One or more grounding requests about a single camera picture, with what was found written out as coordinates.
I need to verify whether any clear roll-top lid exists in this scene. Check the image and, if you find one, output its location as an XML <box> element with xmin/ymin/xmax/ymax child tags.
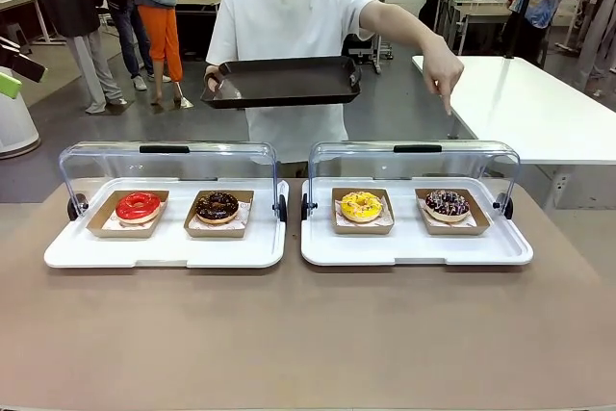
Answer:
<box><xmin>58</xmin><ymin>141</ymin><xmax>289</xmax><ymax>224</ymax></box>
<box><xmin>301</xmin><ymin>140</ymin><xmax>522</xmax><ymax>222</ymax></box>

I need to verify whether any white printed paper liner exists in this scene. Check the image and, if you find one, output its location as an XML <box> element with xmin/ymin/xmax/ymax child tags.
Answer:
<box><xmin>188</xmin><ymin>201</ymin><xmax>252</xmax><ymax>230</ymax></box>
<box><xmin>332</xmin><ymin>196</ymin><xmax>394</xmax><ymax>228</ymax></box>
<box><xmin>421</xmin><ymin>198</ymin><xmax>478</xmax><ymax>229</ymax></box>

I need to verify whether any large white table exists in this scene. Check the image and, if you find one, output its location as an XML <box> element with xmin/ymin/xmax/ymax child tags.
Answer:
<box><xmin>412</xmin><ymin>54</ymin><xmax>616</xmax><ymax>213</ymax></box>

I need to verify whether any person's left forearm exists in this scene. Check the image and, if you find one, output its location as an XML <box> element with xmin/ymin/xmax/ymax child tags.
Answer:
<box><xmin>368</xmin><ymin>0</ymin><xmax>458</xmax><ymax>70</ymax></box>

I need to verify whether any red glazed donut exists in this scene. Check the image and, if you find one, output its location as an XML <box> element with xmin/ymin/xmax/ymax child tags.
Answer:
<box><xmin>115</xmin><ymin>191</ymin><xmax>163</xmax><ymax>225</ymax></box>

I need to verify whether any chocolate sprinkled donut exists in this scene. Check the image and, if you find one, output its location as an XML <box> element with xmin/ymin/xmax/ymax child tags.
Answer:
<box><xmin>195</xmin><ymin>191</ymin><xmax>240</xmax><ymax>225</ymax></box>

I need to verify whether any yellow glazed donut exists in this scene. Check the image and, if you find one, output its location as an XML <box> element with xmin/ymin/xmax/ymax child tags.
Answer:
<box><xmin>340</xmin><ymin>191</ymin><xmax>384</xmax><ymax>223</ymax></box>

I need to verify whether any grey background desk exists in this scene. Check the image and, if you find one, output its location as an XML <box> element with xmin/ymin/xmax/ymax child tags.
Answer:
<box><xmin>447</xmin><ymin>0</ymin><xmax>514</xmax><ymax>56</ymax></box>

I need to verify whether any brown paper donut box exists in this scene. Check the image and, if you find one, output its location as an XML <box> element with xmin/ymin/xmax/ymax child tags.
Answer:
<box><xmin>184</xmin><ymin>189</ymin><xmax>255</xmax><ymax>240</ymax></box>
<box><xmin>86</xmin><ymin>189</ymin><xmax>170</xmax><ymax>239</ymax></box>
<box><xmin>330</xmin><ymin>187</ymin><xmax>396</xmax><ymax>236</ymax></box>
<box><xmin>415</xmin><ymin>187</ymin><xmax>492</xmax><ymax>236</ymax></box>

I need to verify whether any person's left hand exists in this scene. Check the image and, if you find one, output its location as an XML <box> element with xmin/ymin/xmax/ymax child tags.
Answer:
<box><xmin>422</xmin><ymin>47</ymin><xmax>466</xmax><ymax>116</ymax></box>

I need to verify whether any white round floor appliance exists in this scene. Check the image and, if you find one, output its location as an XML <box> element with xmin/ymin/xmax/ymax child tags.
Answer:
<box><xmin>0</xmin><ymin>95</ymin><xmax>41</xmax><ymax>160</ymax></box>

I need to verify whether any bystander in blue jeans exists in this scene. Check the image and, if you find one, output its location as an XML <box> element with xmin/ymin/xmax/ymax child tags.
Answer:
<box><xmin>111</xmin><ymin>0</ymin><xmax>163</xmax><ymax>92</ymax></box>

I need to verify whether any black equipment cart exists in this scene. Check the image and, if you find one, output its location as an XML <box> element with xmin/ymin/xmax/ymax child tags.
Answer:
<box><xmin>346</xmin><ymin>34</ymin><xmax>395</xmax><ymax>76</ymax></box>

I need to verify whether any white plastic display tray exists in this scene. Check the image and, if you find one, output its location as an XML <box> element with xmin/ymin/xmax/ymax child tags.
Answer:
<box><xmin>300</xmin><ymin>177</ymin><xmax>534</xmax><ymax>268</ymax></box>
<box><xmin>43</xmin><ymin>177</ymin><xmax>291</xmax><ymax>270</ymax></box>

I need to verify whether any dark brown serving tray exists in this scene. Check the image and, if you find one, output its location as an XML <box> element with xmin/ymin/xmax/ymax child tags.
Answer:
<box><xmin>200</xmin><ymin>56</ymin><xmax>362</xmax><ymax>111</ymax></box>

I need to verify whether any bystander in grey clothes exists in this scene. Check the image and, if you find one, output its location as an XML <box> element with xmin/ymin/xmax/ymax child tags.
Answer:
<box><xmin>577</xmin><ymin>0</ymin><xmax>616</xmax><ymax>80</ymax></box>

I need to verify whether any person in white t-shirt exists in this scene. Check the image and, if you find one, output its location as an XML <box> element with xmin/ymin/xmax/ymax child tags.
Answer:
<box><xmin>205</xmin><ymin>0</ymin><xmax>386</xmax><ymax>177</ymax></box>

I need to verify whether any bystander in orange trousers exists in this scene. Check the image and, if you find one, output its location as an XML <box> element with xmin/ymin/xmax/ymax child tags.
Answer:
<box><xmin>114</xmin><ymin>0</ymin><xmax>197</xmax><ymax>108</ymax></box>

